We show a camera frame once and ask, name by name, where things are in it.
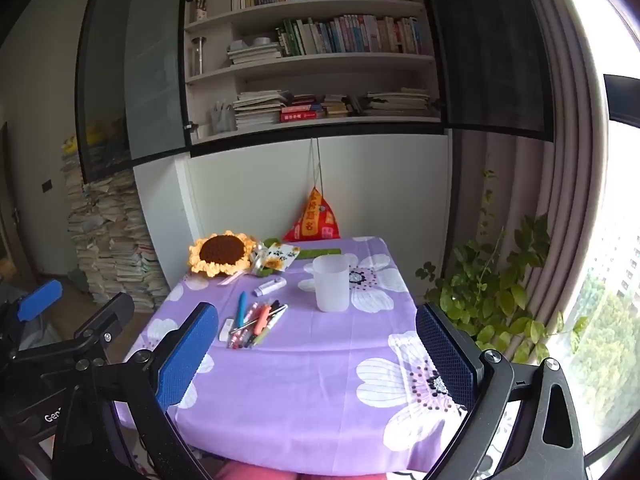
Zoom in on clear pen holder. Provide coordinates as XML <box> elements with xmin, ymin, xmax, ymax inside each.
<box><xmin>210</xmin><ymin>102</ymin><xmax>236</xmax><ymax>133</ymax></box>

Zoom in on glass cabinet door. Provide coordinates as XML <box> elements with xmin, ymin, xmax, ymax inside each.
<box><xmin>414</xmin><ymin>0</ymin><xmax>556</xmax><ymax>143</ymax></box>
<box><xmin>75</xmin><ymin>0</ymin><xmax>193</xmax><ymax>184</ymax></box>

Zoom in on person's pink clothing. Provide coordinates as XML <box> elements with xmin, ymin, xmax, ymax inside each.
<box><xmin>220</xmin><ymin>460</ymin><xmax>391</xmax><ymax>480</ymax></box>

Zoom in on yellow object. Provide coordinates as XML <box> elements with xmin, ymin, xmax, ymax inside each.
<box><xmin>62</xmin><ymin>120</ymin><xmax>126</xmax><ymax>156</ymax></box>

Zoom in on crochet sunflower with green stem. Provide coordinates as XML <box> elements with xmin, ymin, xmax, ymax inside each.
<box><xmin>188</xmin><ymin>230</ymin><xmax>342</xmax><ymax>277</ymax></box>

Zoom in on black window frame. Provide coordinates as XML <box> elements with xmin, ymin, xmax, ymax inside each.
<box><xmin>604</xmin><ymin>74</ymin><xmax>640</xmax><ymax>126</ymax></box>

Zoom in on pinkish grey curtain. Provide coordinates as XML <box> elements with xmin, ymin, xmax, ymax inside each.
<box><xmin>450</xmin><ymin>0</ymin><xmax>608</xmax><ymax>361</ymax></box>

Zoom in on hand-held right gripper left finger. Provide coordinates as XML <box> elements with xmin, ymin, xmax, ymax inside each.
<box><xmin>52</xmin><ymin>302</ymin><xmax>219</xmax><ymax>480</ymax></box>

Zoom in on steel tumbler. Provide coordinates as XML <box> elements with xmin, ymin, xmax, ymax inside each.
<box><xmin>192</xmin><ymin>37</ymin><xmax>208</xmax><ymax>76</ymax></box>

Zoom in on pile of books and papers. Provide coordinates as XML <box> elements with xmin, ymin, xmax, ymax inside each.
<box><xmin>62</xmin><ymin>135</ymin><xmax>171</xmax><ymax>311</ymax></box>

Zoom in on green leafy plant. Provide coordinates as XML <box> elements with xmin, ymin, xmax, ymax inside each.
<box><xmin>417</xmin><ymin>170</ymin><xmax>591</xmax><ymax>366</ymax></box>

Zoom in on red thick books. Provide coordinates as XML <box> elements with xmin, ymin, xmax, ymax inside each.
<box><xmin>280</xmin><ymin>105</ymin><xmax>323</xmax><ymax>122</ymax></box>

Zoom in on green pen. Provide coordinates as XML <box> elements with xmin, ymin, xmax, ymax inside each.
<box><xmin>251</xmin><ymin>304</ymin><xmax>289</xmax><ymax>347</ymax></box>

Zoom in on stack of flat books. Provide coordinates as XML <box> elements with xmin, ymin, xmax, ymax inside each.
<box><xmin>227</xmin><ymin>40</ymin><xmax>283</xmax><ymax>66</ymax></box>
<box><xmin>232</xmin><ymin>91</ymin><xmax>288</xmax><ymax>128</ymax></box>
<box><xmin>320</xmin><ymin>94</ymin><xmax>361</xmax><ymax>118</ymax></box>
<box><xmin>362</xmin><ymin>89</ymin><xmax>433</xmax><ymax>117</ymax></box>

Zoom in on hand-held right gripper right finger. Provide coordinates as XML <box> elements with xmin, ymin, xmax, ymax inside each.
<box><xmin>416</xmin><ymin>302</ymin><xmax>588</xmax><ymax>480</ymax></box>

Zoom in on red triangular hanging pouch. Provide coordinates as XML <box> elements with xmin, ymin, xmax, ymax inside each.
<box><xmin>282</xmin><ymin>137</ymin><xmax>342</xmax><ymax>242</ymax></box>

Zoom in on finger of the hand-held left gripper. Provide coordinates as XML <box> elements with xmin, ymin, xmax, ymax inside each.
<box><xmin>10</xmin><ymin>292</ymin><xmax>136</xmax><ymax>361</ymax></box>
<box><xmin>0</xmin><ymin>280</ymin><xmax>64</xmax><ymax>356</ymax></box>

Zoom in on purple floral tablecloth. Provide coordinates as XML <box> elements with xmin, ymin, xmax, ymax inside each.
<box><xmin>114</xmin><ymin>236</ymin><xmax>476</xmax><ymax>476</ymax></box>

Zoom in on sunflower print card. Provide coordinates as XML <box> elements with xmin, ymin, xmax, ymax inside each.
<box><xmin>260</xmin><ymin>242</ymin><xmax>301</xmax><ymax>271</ymax></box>

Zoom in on red clear-clip pen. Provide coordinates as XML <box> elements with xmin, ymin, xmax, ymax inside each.
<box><xmin>229</xmin><ymin>305</ymin><xmax>261</xmax><ymax>350</ymax></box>

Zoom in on translucent white plastic cup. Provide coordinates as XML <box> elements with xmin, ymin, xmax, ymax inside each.
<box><xmin>312</xmin><ymin>255</ymin><xmax>351</xmax><ymax>313</ymax></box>

